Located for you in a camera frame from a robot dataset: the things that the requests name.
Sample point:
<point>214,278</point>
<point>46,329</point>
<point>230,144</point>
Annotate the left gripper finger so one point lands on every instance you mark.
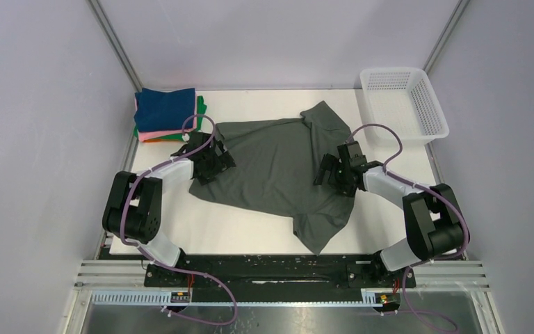
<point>221,140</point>
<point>207,171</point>

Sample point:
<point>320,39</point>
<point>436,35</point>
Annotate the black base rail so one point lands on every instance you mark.
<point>222,277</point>

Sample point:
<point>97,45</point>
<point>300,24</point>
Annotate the folded pink t-shirt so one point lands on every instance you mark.
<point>162,135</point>

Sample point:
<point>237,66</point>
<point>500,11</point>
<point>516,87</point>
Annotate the white slotted cable duct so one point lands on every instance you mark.
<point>182,298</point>

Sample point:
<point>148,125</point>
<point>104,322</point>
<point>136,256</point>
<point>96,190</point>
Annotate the folded navy blue t-shirt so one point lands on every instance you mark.
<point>158,111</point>

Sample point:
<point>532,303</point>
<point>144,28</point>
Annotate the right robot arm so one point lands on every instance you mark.
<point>433,223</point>

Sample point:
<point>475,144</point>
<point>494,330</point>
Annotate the folded green t-shirt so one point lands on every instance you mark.
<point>201,108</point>

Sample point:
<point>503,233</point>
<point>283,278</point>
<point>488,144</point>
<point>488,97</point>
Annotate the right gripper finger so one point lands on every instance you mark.
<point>321,174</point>
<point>329,164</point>

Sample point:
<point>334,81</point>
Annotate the folded orange t-shirt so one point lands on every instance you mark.
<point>155,140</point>

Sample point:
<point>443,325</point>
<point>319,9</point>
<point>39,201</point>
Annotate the white plastic basket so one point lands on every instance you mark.
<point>403,99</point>

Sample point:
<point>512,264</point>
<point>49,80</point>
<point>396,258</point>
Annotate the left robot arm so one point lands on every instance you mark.
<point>134,206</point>

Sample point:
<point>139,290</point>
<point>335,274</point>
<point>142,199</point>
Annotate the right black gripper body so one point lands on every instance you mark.
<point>341,180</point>

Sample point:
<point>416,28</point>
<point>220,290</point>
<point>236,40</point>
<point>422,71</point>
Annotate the dark grey t-shirt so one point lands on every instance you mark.
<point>276,164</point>

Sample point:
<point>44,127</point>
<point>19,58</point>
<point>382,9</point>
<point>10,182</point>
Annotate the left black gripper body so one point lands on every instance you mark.
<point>212,159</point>

